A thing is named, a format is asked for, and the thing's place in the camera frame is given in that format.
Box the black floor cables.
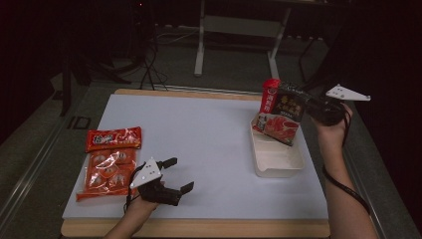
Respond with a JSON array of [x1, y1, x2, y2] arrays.
[[138, 33, 170, 92]]

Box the red and black sauce packet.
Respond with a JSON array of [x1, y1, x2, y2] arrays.
[[251, 78, 313, 147]]

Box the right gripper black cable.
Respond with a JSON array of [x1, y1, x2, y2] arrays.
[[321, 108, 372, 215]]

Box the white table mat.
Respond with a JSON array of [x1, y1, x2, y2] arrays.
[[62, 94, 329, 221]]

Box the white divided food container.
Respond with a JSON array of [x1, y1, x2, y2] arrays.
[[249, 114, 306, 179]]

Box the white metal stand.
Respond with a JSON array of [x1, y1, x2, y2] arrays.
[[193, 0, 293, 84]]

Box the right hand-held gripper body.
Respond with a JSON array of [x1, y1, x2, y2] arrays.
[[314, 83, 372, 127]]

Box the person's right hand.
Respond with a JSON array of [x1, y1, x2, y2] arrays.
[[313, 103, 354, 150]]

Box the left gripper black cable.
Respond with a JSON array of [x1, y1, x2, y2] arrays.
[[123, 162, 147, 213]]

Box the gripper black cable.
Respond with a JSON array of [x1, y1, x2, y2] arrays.
[[321, 108, 372, 215], [123, 162, 147, 213]]

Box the black metal stand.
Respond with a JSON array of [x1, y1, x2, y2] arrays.
[[285, 33, 352, 98]]

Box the person's left hand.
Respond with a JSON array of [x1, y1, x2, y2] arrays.
[[127, 180, 167, 213]]

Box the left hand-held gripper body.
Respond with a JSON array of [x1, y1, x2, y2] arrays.
[[128, 156, 183, 207]]

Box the orange snack bag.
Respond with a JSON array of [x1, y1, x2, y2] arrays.
[[75, 125, 143, 203]]

